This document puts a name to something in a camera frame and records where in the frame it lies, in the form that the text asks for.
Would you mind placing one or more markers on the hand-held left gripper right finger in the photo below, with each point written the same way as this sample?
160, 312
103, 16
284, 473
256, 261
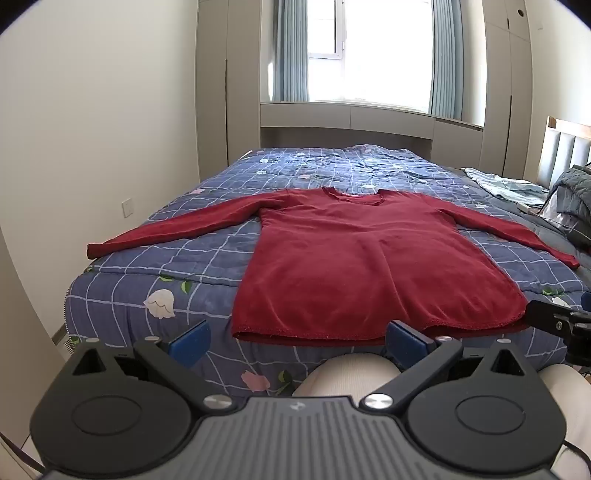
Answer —
407, 344

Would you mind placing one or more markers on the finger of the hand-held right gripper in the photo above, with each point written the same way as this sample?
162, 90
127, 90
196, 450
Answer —
547, 316

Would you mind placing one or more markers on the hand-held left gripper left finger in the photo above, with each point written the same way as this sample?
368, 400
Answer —
190, 344

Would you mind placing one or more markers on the red long-sleeved sweater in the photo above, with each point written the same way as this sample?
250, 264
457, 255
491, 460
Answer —
369, 263

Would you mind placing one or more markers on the person's right leg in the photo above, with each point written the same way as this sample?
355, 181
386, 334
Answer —
570, 406

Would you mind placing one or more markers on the person's leg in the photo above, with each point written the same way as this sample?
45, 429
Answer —
570, 406
346, 374

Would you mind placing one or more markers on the person's left leg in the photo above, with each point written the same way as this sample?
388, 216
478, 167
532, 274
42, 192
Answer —
346, 374

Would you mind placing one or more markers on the blue plaid floral quilt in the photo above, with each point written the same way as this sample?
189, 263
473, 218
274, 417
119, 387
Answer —
184, 258

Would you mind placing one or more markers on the grey quilted jacket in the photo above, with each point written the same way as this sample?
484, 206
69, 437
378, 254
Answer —
572, 194

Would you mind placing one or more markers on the light blue cloth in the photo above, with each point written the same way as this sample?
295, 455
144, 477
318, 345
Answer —
501, 187

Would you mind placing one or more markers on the padded wooden headboard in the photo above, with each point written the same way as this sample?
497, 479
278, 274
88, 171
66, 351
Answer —
563, 147

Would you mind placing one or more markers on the beige bed headboard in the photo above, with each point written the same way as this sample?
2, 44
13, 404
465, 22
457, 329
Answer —
351, 124

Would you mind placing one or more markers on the grey tall wardrobe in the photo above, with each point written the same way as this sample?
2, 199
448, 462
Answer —
231, 83
512, 92

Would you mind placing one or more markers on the blue-grey curtain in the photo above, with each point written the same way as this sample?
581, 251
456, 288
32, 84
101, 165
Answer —
447, 57
291, 50

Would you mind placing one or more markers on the bright window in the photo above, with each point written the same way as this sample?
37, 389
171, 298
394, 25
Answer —
369, 50

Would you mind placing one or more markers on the white wall socket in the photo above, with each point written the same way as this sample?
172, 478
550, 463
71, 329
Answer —
127, 207

